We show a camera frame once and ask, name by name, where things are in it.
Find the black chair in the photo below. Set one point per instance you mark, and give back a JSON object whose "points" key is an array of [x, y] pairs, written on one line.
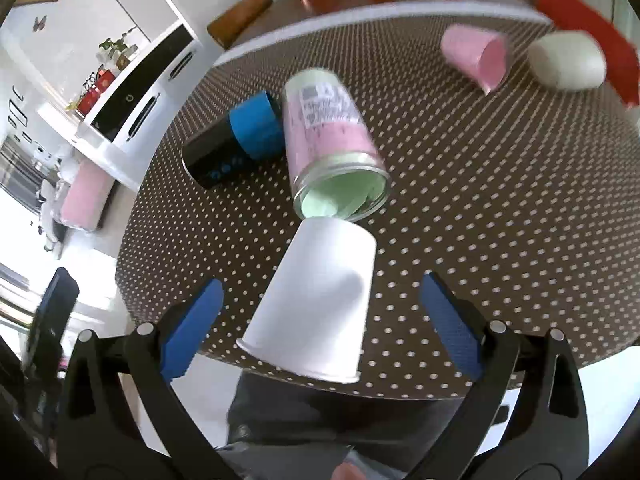
{"points": [[52, 310]]}

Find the red box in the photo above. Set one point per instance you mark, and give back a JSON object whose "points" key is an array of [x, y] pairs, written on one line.
{"points": [[92, 92]]}

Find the white and black cabinet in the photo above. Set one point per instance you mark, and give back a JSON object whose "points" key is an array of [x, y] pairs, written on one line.
{"points": [[125, 105]]}

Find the white paper cup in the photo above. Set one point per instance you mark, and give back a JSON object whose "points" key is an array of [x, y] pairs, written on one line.
{"points": [[310, 300]]}

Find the clear cup with pink label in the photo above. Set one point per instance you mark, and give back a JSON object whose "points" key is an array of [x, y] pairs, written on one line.
{"points": [[325, 130]]}

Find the cream white cup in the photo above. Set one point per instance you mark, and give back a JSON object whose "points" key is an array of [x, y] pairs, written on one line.
{"points": [[565, 60]]}

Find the black and blue cup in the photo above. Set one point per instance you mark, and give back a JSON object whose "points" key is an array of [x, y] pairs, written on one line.
{"points": [[250, 125]]}

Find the potted green plant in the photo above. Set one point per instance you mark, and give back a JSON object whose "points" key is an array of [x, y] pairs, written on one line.
{"points": [[117, 47]]}

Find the pink cushion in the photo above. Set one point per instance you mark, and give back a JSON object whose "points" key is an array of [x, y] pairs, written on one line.
{"points": [[85, 195]]}

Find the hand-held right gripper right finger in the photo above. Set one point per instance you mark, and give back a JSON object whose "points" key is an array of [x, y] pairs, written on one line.
{"points": [[450, 325]]}

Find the red chair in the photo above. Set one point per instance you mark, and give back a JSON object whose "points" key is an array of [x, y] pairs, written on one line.
{"points": [[600, 25]]}

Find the person's grey pants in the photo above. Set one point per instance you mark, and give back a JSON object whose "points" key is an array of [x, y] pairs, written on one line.
{"points": [[310, 420]]}

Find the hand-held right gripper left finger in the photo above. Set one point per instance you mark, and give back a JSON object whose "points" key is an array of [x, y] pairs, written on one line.
{"points": [[192, 332]]}

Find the brown dotted tablecloth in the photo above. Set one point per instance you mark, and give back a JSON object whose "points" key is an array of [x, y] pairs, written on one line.
{"points": [[500, 210]]}

